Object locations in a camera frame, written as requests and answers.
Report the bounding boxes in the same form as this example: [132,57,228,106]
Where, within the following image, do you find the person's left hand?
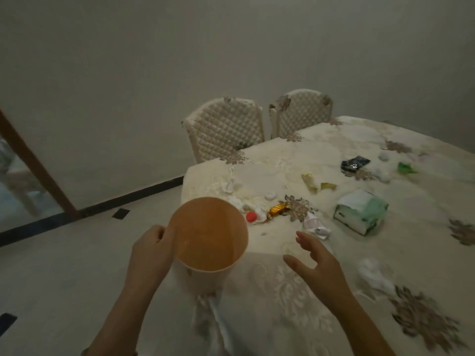
[128,225,177,293]

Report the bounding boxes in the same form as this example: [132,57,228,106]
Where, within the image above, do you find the person's right hand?
[283,230,355,317]

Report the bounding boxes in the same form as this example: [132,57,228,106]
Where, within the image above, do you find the pink plastic bin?
[167,196,250,295]

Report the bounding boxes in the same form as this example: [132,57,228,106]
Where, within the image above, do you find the dark blue snack wrapper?
[340,156,371,173]

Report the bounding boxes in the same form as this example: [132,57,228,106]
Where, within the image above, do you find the person's left forearm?
[83,287,160,356]

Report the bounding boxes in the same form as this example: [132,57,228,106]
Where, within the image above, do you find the green white tissue pack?
[332,188,389,237]

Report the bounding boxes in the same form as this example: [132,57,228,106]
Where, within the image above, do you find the table with cream floral cloth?
[180,115,475,356]

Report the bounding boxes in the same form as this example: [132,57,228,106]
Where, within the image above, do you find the cream quilted chair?
[182,96,266,164]
[269,89,334,139]

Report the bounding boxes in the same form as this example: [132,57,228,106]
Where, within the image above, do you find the brown wooden glass door frame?
[0,107,81,219]

